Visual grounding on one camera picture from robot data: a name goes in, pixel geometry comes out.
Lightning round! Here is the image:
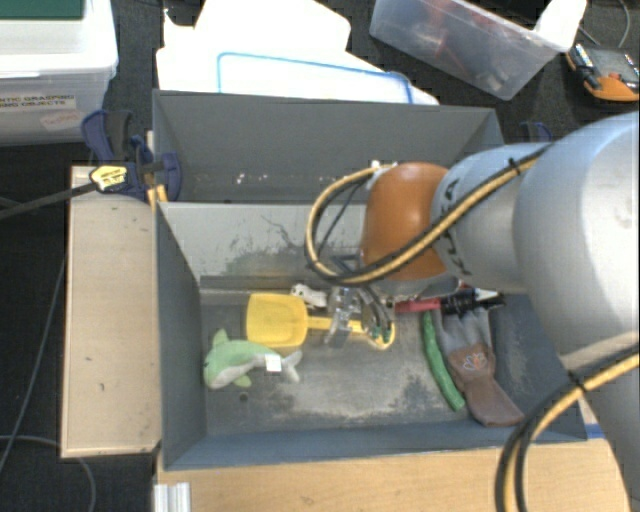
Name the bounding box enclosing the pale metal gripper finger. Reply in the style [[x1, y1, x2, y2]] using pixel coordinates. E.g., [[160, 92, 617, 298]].
[[323, 317, 352, 349], [331, 287, 357, 324]]

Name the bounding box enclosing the small white toy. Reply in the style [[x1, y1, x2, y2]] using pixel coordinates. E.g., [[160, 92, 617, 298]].
[[290, 282, 330, 309]]

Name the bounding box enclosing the red stick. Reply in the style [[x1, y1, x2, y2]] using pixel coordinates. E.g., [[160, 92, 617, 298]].
[[394, 298, 443, 315]]

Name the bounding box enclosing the yellow toy shovel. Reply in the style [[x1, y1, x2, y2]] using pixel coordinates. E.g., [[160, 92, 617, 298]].
[[246, 292, 397, 351]]

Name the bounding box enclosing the green toy bean pod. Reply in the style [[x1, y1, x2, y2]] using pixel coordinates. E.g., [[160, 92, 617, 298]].
[[420, 311, 467, 413]]

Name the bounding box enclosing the green and white plush dolphin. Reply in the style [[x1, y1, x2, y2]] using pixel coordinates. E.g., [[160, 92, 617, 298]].
[[201, 327, 304, 391]]

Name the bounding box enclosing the grey and brown glove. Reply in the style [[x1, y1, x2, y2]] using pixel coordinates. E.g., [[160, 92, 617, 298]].
[[432, 305, 526, 428]]

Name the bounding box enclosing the grey metal bin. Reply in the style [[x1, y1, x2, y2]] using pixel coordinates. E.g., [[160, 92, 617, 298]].
[[151, 89, 589, 471]]

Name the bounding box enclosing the pale wood board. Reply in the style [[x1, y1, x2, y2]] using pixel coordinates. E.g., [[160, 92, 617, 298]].
[[60, 165, 164, 459]]

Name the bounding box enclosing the black cylinder on white bracket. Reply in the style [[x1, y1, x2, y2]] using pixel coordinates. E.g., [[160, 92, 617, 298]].
[[439, 290, 506, 317]]

